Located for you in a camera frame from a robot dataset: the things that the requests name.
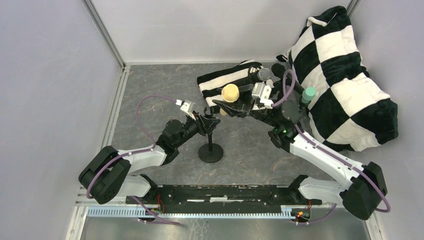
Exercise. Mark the cream beige microphone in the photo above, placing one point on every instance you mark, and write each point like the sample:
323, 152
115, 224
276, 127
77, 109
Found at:
230, 93

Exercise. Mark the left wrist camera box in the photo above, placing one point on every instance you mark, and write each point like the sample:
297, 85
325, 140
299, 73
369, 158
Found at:
187, 107

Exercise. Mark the black white checkered pillow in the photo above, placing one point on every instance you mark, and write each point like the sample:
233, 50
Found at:
349, 111

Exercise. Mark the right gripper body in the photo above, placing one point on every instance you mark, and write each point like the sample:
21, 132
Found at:
248, 106

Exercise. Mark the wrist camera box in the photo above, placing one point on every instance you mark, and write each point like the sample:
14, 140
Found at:
261, 96
187, 107

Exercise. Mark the aluminium corner frame post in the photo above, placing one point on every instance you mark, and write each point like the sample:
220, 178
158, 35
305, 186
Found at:
94, 14

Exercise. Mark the tripod shock mount mic stand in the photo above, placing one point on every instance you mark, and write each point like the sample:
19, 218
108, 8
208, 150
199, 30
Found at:
252, 68

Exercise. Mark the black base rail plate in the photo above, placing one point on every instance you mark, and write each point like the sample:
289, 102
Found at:
224, 199

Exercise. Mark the round base mic stand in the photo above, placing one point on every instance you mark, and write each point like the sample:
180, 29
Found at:
210, 152
303, 105

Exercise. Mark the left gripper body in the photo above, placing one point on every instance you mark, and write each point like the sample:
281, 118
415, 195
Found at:
201, 122

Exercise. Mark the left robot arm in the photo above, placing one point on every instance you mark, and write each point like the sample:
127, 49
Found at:
112, 172

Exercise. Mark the black glitter microphone silver head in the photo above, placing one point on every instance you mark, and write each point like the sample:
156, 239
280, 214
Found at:
261, 75

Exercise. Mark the black microphone orange end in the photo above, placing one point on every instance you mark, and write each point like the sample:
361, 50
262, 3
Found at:
278, 70

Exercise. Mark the teal green microphone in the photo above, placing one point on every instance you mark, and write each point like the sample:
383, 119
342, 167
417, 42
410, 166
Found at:
309, 93

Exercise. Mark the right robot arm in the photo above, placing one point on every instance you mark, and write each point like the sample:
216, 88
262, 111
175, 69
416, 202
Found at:
360, 188

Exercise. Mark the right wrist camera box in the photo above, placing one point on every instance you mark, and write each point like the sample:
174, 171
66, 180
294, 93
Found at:
261, 96

